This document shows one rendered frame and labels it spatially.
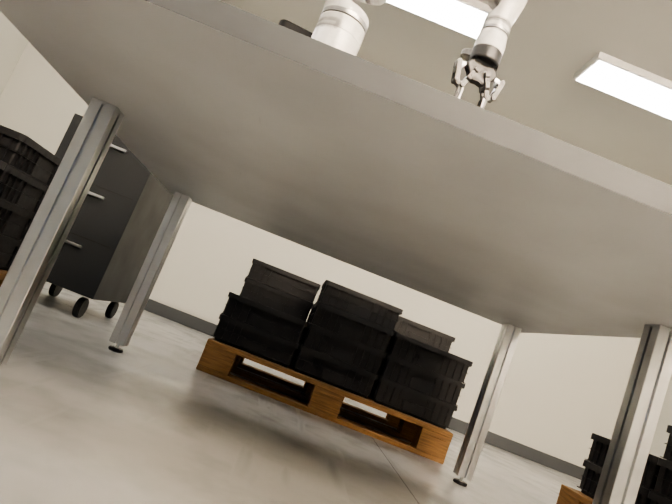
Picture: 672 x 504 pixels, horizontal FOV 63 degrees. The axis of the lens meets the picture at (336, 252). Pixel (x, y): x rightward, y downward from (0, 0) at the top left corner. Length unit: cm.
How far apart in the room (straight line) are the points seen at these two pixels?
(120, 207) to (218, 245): 206
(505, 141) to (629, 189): 18
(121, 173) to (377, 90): 220
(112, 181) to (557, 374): 395
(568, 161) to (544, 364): 444
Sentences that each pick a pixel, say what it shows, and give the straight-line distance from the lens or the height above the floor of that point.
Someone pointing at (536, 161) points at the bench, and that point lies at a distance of 78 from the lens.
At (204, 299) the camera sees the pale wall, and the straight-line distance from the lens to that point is 473.
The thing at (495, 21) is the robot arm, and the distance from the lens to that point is 151.
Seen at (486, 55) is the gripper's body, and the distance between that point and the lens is 145.
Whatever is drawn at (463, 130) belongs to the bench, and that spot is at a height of 66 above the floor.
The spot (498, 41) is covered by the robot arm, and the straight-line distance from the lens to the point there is 148.
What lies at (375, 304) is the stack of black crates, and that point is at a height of 57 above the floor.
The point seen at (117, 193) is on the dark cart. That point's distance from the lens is 282.
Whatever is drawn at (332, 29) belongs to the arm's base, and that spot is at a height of 86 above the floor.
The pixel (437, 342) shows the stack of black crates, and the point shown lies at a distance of 309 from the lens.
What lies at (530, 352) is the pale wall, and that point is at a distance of 513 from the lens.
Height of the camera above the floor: 35
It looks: 9 degrees up
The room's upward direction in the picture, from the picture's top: 21 degrees clockwise
